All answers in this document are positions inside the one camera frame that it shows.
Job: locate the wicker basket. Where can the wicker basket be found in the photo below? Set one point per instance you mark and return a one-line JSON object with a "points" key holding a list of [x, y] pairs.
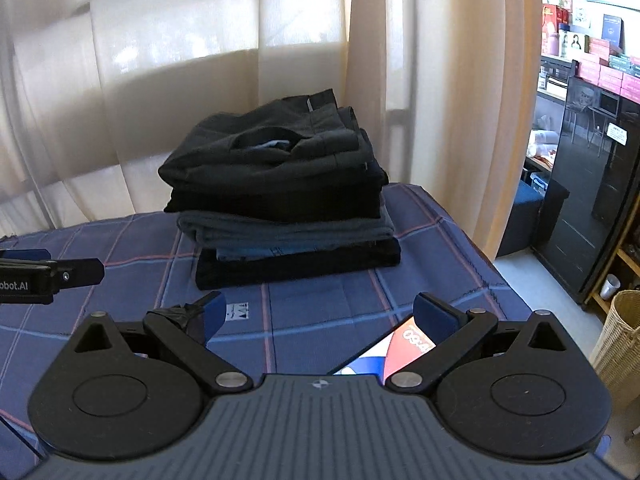
{"points": [[620, 350]]}

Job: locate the white sheet label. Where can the white sheet label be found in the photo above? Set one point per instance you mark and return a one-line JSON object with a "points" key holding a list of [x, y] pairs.
{"points": [[236, 311]]}

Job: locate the navy storage stool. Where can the navy storage stool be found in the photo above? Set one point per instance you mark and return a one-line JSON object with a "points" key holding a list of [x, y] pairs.
{"points": [[520, 220]]}

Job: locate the black pants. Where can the black pants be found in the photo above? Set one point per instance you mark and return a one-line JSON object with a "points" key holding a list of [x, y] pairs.
{"points": [[275, 202]]}

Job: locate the dark blue box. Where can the dark blue box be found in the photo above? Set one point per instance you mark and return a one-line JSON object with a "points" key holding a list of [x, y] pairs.
{"points": [[612, 27]]}

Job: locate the sheer white curtain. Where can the sheer white curtain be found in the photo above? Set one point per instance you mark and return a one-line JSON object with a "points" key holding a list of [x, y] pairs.
{"points": [[165, 60]]}

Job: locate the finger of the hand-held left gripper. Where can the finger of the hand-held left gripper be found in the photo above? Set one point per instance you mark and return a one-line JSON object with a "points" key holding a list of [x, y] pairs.
{"points": [[80, 272], [27, 254]]}

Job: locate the cream curtain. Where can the cream curtain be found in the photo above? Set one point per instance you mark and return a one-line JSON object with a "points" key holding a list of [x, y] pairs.
{"points": [[460, 85]]}

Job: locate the wooden shelf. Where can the wooden shelf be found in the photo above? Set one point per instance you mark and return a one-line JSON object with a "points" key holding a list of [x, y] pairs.
{"points": [[627, 260]]}

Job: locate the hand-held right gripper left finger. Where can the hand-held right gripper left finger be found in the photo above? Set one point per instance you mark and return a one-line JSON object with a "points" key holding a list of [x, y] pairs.
{"points": [[215, 312]]}

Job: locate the stack of pink boxes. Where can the stack of pink boxes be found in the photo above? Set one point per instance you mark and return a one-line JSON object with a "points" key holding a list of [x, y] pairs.
{"points": [[612, 67]]}

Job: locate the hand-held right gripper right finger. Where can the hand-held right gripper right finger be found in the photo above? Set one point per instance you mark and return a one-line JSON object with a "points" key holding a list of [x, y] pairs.
{"points": [[434, 317]]}

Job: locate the blue plaid bedsheet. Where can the blue plaid bedsheet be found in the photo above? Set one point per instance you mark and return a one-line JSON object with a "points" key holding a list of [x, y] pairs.
{"points": [[325, 305]]}

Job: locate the white cup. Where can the white cup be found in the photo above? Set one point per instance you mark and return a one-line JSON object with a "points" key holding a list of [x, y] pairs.
{"points": [[609, 287]]}

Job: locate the blue jeans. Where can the blue jeans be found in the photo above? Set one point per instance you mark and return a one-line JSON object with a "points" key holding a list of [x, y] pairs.
{"points": [[280, 251]]}

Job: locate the red boxes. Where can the red boxes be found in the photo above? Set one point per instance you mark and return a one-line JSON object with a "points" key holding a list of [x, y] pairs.
{"points": [[554, 25]]}

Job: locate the dark grey pants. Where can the dark grey pants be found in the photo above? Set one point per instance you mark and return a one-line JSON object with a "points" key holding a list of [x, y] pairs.
{"points": [[280, 150]]}

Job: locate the colourful printed packet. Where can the colourful printed packet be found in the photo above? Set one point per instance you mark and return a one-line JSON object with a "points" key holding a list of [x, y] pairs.
{"points": [[395, 350]]}

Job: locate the grey-blue pants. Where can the grey-blue pants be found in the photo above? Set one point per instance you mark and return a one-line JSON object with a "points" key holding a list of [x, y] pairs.
{"points": [[280, 230]]}

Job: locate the navy pants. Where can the navy pants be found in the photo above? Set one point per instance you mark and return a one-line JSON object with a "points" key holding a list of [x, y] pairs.
{"points": [[300, 267]]}

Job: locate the black glass-door cabinet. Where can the black glass-door cabinet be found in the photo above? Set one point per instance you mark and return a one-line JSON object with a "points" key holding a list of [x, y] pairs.
{"points": [[585, 200]]}

